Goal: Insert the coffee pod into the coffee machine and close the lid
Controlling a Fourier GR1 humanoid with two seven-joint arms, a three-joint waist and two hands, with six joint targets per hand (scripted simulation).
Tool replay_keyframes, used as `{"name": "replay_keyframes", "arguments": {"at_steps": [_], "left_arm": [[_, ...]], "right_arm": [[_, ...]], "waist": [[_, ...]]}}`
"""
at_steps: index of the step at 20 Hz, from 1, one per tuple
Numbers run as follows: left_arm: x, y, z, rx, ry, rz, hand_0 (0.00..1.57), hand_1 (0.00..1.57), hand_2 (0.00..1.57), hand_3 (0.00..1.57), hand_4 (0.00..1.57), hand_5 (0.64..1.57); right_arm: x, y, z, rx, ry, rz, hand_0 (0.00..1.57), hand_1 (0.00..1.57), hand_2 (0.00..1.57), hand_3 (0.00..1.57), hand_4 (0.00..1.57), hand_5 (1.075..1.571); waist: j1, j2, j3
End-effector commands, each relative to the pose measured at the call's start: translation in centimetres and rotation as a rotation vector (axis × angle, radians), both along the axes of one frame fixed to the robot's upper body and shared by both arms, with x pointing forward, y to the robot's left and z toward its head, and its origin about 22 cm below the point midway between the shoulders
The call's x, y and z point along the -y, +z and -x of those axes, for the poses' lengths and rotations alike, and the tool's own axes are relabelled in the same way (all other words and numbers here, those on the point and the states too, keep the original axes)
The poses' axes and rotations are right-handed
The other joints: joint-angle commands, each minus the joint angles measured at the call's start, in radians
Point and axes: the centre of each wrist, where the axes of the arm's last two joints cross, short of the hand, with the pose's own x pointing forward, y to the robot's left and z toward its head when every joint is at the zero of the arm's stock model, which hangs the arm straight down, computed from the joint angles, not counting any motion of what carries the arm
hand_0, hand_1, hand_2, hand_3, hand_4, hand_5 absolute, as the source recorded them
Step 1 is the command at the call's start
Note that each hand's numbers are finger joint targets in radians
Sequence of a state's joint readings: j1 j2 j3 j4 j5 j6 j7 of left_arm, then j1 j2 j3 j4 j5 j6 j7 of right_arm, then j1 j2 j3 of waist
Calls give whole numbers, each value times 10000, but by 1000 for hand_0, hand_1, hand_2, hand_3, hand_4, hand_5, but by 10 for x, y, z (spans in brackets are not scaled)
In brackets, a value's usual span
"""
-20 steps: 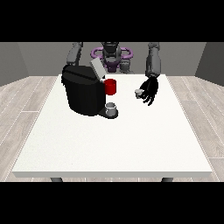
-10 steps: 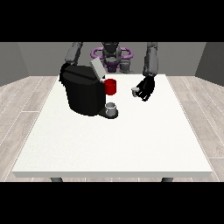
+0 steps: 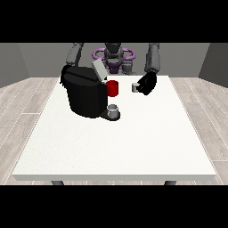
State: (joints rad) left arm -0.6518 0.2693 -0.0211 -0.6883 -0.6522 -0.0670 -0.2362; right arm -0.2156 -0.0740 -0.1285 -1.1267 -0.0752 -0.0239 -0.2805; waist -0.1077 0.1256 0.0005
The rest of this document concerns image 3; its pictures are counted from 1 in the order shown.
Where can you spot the grey trunk with purple rings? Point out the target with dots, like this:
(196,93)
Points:
(114,59)

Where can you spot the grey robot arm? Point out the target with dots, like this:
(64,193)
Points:
(74,55)
(152,58)

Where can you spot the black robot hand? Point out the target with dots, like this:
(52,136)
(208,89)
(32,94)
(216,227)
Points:
(62,77)
(148,83)

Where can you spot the red pod holder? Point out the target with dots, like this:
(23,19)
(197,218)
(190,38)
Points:
(112,87)

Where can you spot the pale grey machine lid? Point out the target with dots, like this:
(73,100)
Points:
(99,69)

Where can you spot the small grey cup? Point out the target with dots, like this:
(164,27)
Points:
(112,110)

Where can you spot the black coffee machine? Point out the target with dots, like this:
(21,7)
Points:
(84,95)

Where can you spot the small grey coffee pod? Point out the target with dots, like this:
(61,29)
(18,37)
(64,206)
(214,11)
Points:
(135,87)

